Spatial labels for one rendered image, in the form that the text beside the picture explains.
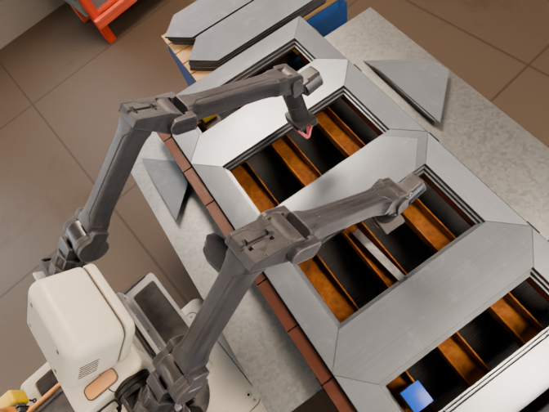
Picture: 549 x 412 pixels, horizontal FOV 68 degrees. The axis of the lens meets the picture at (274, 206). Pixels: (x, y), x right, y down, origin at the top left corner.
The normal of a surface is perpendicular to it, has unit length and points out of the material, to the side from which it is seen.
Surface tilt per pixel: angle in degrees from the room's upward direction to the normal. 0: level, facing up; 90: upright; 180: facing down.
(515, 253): 0
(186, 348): 40
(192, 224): 0
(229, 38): 0
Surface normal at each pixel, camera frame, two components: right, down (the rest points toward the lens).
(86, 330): 0.36, -0.75
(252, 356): -0.18, -0.40
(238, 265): -0.65, 0.07
